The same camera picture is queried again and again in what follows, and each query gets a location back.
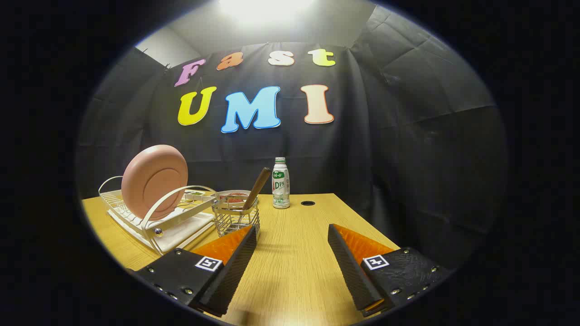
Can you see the pink plate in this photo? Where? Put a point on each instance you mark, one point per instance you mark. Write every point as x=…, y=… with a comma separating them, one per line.
x=154, y=181

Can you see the white drip tray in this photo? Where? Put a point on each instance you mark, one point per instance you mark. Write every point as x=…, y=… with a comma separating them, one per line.
x=181, y=233

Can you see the white three-compartment condiment dish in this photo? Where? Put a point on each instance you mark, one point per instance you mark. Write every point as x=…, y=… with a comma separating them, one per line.
x=195, y=193

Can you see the white plastic drink bottle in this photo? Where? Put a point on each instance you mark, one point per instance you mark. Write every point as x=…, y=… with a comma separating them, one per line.
x=281, y=190

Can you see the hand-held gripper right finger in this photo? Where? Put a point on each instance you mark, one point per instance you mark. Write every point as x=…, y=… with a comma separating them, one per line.
x=351, y=271

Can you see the red-brown meat piece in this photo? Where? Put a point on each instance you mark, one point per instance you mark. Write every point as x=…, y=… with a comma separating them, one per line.
x=234, y=198

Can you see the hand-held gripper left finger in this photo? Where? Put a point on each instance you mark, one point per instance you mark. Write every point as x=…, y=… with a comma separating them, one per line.
x=233, y=271

